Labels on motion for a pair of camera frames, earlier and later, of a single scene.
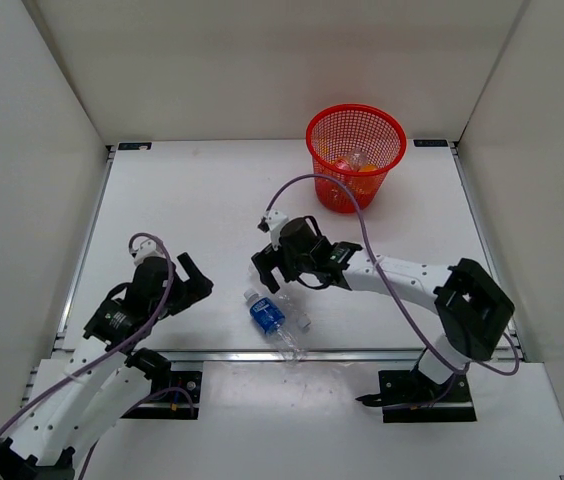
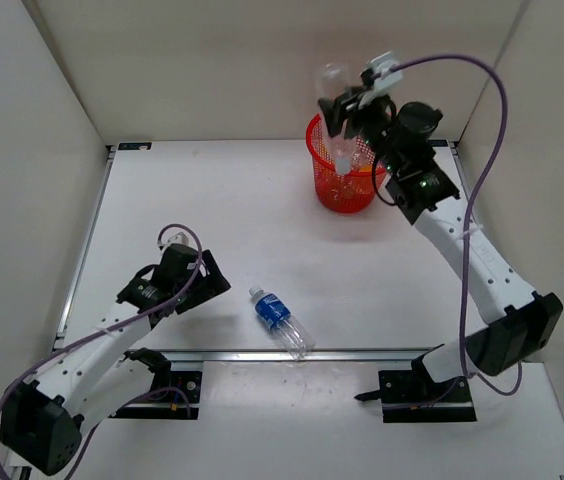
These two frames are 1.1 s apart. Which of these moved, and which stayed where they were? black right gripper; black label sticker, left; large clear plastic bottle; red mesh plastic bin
Moved: black right gripper; large clear plastic bottle
Stayed: black label sticker, left; red mesh plastic bin
